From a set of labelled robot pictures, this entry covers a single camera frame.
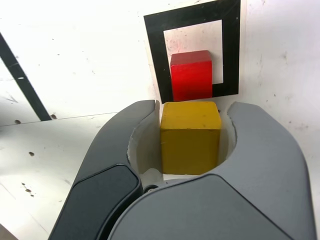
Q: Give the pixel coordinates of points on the red cube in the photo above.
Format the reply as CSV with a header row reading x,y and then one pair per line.
x,y
191,77

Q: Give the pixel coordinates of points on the black tape strip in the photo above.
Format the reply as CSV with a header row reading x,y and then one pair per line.
x,y
22,80

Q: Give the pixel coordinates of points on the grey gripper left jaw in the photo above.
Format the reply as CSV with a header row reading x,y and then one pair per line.
x,y
105,155

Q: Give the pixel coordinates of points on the black tape square outline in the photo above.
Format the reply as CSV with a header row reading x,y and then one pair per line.
x,y
157,50

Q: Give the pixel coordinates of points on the yellow cube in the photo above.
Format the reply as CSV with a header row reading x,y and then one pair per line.
x,y
190,145

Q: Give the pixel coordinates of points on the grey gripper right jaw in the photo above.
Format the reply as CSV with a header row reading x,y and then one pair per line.
x,y
262,175

